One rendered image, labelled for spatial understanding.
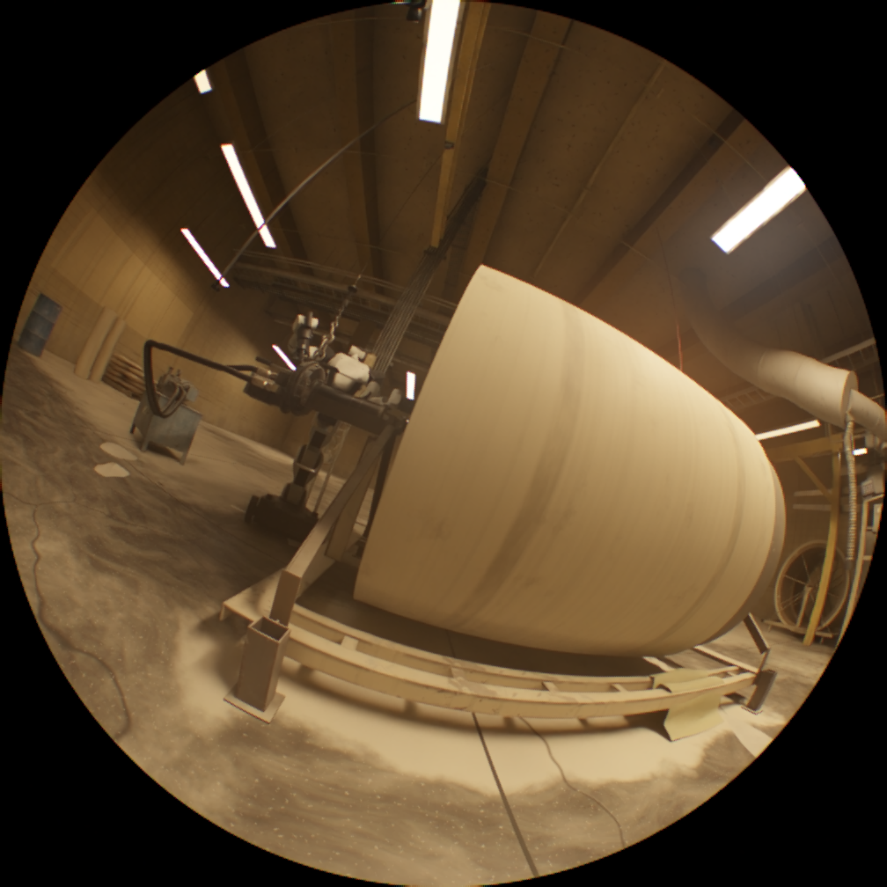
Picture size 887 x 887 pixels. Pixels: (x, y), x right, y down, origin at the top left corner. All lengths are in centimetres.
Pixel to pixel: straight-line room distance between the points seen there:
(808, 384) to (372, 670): 473
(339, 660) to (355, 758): 25
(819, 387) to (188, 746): 502
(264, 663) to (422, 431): 63
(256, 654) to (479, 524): 60
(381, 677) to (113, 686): 63
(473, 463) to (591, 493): 32
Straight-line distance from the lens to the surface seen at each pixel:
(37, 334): 646
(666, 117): 640
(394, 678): 82
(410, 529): 78
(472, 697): 88
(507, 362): 79
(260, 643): 72
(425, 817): 77
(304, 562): 78
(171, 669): 90
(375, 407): 153
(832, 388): 448
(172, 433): 320
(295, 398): 158
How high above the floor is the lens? 63
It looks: 11 degrees up
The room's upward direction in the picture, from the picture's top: 20 degrees clockwise
